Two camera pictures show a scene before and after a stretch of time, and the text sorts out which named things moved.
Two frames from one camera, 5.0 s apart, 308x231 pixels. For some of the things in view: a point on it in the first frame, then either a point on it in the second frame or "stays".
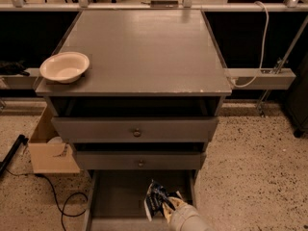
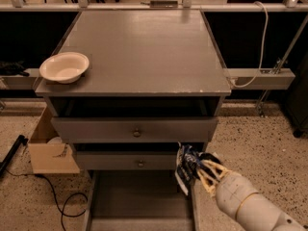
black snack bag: x=156 y=197 → x=188 y=162
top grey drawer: x=135 y=129 stays
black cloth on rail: x=13 y=67 stays
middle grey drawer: x=136 y=157 stays
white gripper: x=180 y=211 → x=231 y=191
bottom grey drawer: x=117 y=197 stays
